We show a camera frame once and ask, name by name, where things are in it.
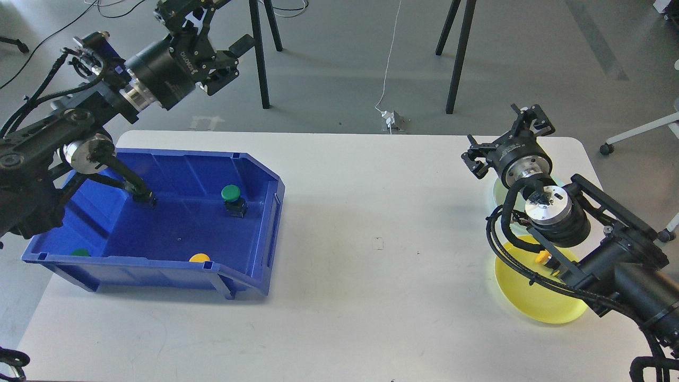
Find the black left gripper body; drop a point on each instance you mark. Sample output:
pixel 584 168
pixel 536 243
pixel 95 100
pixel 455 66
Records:
pixel 171 68

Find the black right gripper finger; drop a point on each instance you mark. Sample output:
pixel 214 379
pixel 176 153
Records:
pixel 478 157
pixel 531 122

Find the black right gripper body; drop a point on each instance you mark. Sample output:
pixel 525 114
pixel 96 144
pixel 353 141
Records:
pixel 517 157

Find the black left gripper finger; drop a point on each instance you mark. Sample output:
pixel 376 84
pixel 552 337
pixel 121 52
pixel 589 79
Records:
pixel 189 19
pixel 222 68

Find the yellow push button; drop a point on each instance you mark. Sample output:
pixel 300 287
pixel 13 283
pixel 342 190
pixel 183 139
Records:
pixel 146 202
pixel 545 259
pixel 200 258

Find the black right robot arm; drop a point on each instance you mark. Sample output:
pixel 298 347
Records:
pixel 577 241

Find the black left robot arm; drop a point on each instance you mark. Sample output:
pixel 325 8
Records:
pixel 57 140

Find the light green plate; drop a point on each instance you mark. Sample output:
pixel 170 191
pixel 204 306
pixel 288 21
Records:
pixel 498 195

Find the yellow push button back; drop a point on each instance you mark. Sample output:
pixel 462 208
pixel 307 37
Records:
pixel 146 202

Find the green push button right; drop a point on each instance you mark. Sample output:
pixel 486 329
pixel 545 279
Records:
pixel 234 203

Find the yellow plate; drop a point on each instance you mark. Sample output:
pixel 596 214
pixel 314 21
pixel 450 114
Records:
pixel 535 301

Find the yellow push button front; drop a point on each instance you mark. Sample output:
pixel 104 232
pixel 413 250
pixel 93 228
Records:
pixel 200 258

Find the green push button front corner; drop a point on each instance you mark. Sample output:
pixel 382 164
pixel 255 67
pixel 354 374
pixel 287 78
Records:
pixel 80 252

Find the black tripod legs left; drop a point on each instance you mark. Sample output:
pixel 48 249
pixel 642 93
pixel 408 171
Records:
pixel 259 44

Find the black tripod legs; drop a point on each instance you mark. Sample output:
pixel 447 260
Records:
pixel 463 40
pixel 259 44

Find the white power adapter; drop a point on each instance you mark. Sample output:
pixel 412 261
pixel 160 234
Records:
pixel 393 122

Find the black tripod legs right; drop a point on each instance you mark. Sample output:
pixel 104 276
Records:
pixel 463 40

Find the blue plastic storage bin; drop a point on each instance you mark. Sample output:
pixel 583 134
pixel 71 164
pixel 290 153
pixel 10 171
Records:
pixel 151 248

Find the office chair base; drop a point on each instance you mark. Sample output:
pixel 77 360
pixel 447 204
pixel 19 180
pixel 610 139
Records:
pixel 670 121

